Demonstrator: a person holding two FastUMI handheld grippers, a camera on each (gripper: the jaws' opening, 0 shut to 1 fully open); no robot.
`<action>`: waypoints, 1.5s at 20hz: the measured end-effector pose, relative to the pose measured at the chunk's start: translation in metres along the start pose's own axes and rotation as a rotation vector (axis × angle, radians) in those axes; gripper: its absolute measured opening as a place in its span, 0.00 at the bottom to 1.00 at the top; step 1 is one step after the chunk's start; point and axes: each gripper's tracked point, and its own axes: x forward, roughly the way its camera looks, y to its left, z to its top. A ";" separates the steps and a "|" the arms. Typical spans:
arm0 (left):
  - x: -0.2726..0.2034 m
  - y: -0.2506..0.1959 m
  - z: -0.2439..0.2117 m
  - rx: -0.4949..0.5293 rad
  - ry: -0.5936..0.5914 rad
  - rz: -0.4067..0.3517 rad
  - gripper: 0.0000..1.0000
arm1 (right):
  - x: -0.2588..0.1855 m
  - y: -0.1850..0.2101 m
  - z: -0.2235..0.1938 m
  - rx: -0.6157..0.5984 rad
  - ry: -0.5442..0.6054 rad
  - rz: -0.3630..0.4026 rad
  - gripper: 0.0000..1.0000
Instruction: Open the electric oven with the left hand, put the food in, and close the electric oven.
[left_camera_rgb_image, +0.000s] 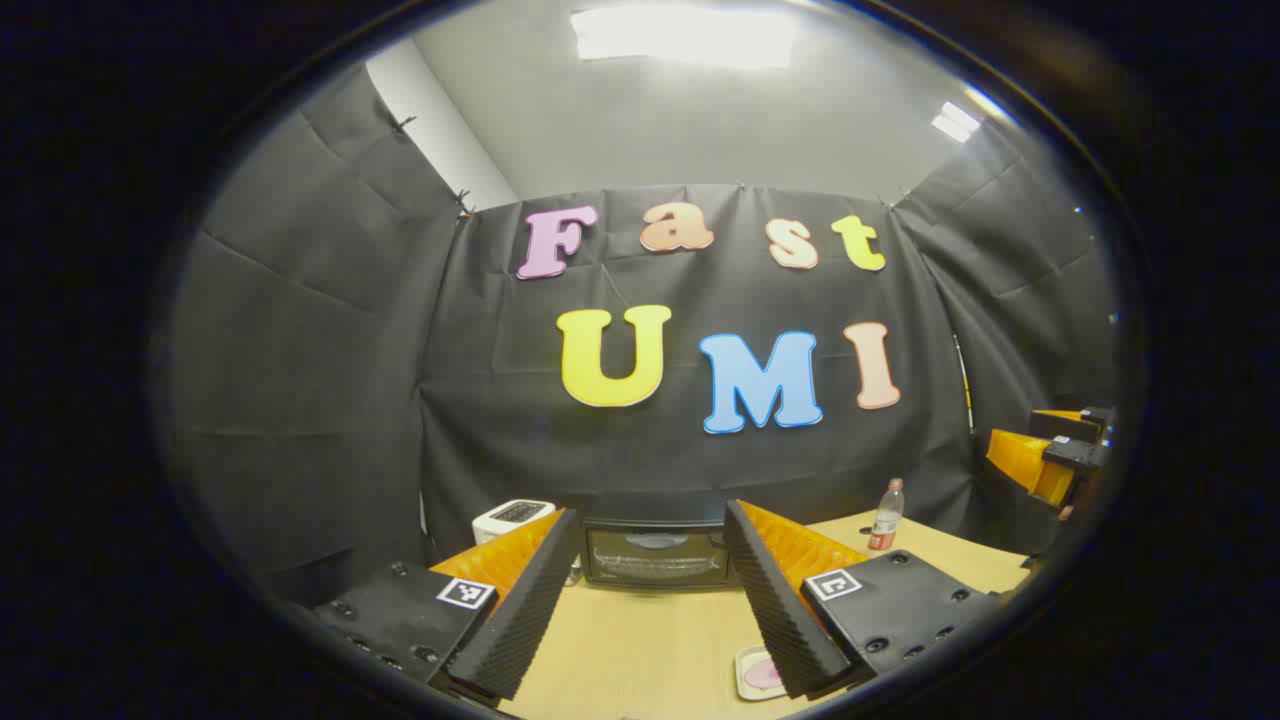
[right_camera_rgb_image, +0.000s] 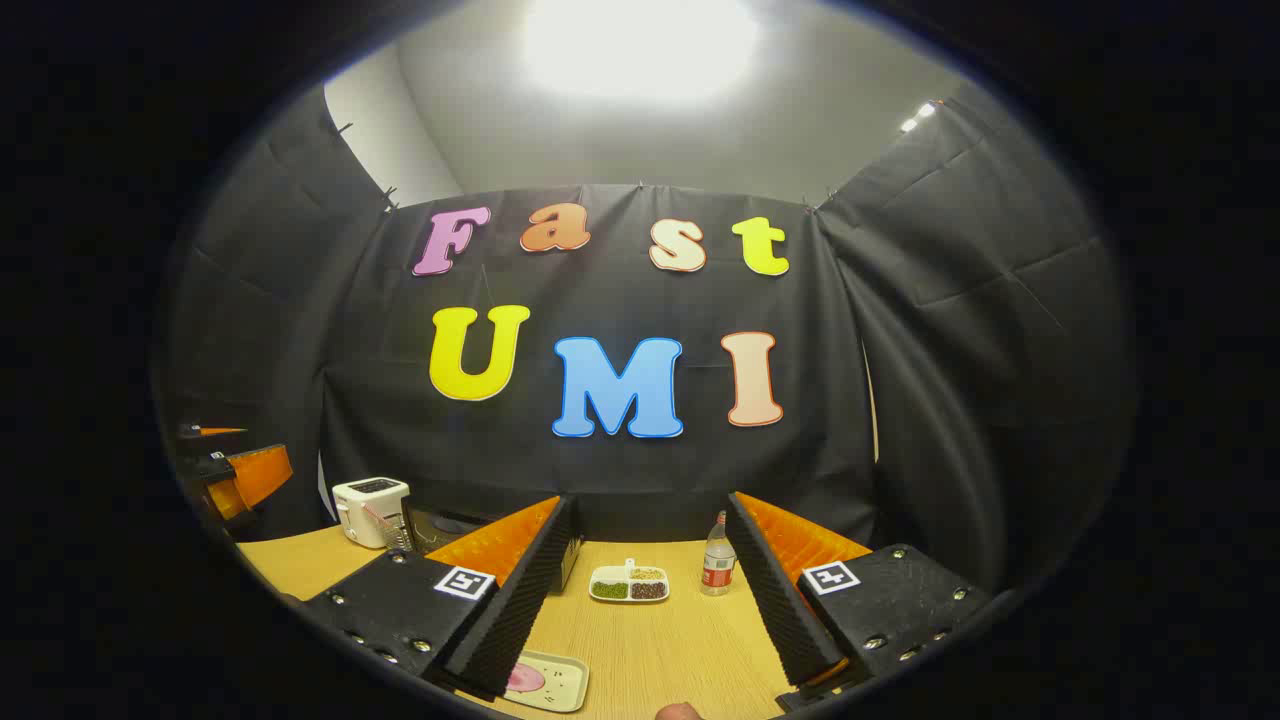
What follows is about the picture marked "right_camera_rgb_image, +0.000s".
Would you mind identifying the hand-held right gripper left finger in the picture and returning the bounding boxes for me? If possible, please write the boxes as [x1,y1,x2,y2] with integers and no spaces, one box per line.
[300,495,579,701]

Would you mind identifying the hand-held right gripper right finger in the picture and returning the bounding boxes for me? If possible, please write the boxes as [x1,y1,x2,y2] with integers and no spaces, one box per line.
[727,490,993,701]

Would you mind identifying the white toaster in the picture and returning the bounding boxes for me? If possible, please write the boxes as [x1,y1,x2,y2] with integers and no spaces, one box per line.
[332,477,413,549]

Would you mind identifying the clear bottle with red label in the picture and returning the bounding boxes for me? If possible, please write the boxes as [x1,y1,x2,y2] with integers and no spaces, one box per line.
[700,511,738,597]

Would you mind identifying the white divided dish with beans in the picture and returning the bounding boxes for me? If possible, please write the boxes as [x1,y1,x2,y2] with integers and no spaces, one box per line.
[588,558,671,604]

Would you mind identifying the black backdrop cloth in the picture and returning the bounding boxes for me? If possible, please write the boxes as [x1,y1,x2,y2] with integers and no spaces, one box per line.
[150,85,1136,601]

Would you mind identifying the large ceiling light panel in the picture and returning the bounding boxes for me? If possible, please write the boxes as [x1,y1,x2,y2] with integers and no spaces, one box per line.
[522,0,761,103]

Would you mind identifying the cream food tray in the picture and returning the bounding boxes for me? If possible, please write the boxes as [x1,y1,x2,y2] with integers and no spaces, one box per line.
[503,648,591,714]

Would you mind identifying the metal wire basket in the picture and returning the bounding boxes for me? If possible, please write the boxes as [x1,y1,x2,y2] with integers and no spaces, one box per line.
[378,503,417,554]

